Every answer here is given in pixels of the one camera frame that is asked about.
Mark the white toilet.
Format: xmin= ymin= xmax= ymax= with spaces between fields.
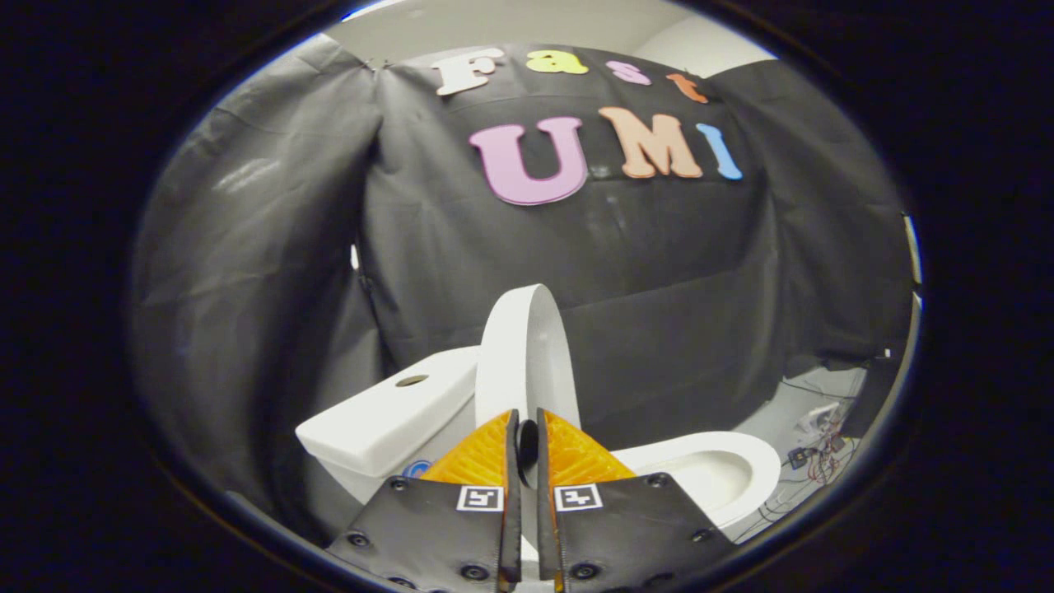
xmin=295 ymin=346 xmax=781 ymax=561

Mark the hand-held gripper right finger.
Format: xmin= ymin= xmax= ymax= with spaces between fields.
xmin=535 ymin=408 xmax=738 ymax=593

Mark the black backdrop cloth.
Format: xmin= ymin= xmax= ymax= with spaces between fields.
xmin=132 ymin=35 xmax=916 ymax=544

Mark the bundle of floor cables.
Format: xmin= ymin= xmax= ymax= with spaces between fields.
xmin=733 ymin=375 xmax=861 ymax=544

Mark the white toilet tank lid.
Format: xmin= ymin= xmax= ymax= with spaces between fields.
xmin=295 ymin=346 xmax=483 ymax=479

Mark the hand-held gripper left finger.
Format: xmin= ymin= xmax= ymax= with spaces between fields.
xmin=325 ymin=409 xmax=524 ymax=593

